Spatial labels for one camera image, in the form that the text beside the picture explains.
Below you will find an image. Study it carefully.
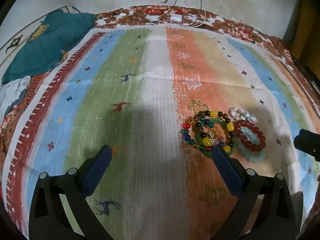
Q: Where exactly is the white cable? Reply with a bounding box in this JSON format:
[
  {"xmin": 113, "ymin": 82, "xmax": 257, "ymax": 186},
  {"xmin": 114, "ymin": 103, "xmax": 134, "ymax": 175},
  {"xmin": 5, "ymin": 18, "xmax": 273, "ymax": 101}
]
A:
[{"xmin": 162, "ymin": 7, "xmax": 208, "ymax": 28}]

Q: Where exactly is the multicolour bead bracelet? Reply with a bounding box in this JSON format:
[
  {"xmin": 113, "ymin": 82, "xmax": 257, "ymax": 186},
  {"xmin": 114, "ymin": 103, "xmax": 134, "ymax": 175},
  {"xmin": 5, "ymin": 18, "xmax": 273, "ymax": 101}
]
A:
[{"xmin": 181, "ymin": 109, "xmax": 236, "ymax": 153}]

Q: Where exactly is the colourful striped mat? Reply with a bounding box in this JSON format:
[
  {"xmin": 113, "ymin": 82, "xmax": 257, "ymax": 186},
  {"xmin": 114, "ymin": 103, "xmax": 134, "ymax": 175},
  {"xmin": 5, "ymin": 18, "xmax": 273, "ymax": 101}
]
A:
[{"xmin": 2, "ymin": 25, "xmax": 319, "ymax": 239}]

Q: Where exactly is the pastel pink white bracelet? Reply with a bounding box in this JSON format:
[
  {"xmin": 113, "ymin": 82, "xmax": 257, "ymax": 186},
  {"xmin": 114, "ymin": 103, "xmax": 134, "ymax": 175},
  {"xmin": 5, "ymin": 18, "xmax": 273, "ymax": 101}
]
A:
[{"xmin": 228, "ymin": 107, "xmax": 258, "ymax": 124}]

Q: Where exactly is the white charger adapter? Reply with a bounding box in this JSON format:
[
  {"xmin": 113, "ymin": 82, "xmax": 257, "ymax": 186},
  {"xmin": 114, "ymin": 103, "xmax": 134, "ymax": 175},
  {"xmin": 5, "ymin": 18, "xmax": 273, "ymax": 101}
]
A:
[{"xmin": 170, "ymin": 14, "xmax": 182, "ymax": 23}]

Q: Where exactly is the teal quilted blanket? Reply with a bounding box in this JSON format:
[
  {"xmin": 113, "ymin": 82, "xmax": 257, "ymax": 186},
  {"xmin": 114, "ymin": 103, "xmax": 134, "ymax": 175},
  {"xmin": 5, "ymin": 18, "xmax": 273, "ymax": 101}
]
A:
[{"xmin": 2, "ymin": 9, "xmax": 96, "ymax": 84}]

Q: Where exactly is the dark red bead bracelet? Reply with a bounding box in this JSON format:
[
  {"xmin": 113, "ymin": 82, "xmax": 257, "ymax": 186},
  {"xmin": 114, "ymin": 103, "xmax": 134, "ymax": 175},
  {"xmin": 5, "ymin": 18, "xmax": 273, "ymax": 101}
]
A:
[{"xmin": 233, "ymin": 119, "xmax": 266, "ymax": 152}]

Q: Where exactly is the white grey cloth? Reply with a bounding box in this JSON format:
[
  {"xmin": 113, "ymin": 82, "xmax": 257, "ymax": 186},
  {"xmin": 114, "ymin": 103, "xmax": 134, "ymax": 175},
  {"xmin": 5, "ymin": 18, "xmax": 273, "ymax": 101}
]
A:
[{"xmin": 1, "ymin": 76, "xmax": 31, "ymax": 119}]

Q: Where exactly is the green jade bangle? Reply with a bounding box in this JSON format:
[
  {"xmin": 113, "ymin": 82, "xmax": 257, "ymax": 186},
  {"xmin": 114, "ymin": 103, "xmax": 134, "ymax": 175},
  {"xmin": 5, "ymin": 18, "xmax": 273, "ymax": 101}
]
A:
[{"xmin": 192, "ymin": 118, "xmax": 237, "ymax": 158}]

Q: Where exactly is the light blue bead bracelet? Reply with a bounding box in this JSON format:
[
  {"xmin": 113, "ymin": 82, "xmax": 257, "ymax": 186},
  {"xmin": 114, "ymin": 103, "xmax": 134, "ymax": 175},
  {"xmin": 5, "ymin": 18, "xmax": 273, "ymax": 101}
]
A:
[{"xmin": 237, "ymin": 127, "xmax": 266, "ymax": 164}]

